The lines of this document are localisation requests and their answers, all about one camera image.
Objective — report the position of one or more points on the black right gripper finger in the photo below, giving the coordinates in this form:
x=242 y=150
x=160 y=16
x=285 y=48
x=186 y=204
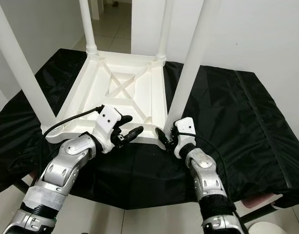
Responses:
x=163 y=137

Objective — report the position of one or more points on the white plastic table leg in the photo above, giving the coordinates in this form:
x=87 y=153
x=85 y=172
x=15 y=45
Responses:
x=191 y=63
x=164 y=29
x=23 y=73
x=87 y=27

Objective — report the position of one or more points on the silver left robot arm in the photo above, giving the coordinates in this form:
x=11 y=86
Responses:
x=62 y=168

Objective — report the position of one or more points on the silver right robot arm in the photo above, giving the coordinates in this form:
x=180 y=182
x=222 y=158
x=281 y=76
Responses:
x=208 y=173

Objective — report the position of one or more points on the pink table corner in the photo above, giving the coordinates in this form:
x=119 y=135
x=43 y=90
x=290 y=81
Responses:
x=261 y=199

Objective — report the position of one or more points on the white round stool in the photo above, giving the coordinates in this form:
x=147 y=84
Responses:
x=266 y=228

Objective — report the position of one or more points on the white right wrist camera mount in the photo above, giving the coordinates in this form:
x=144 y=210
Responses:
x=183 y=131

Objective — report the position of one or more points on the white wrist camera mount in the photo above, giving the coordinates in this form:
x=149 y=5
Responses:
x=183 y=131
x=107 y=122

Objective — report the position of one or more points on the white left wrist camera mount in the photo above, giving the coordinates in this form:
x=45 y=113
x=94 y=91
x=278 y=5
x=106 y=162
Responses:
x=107 y=122

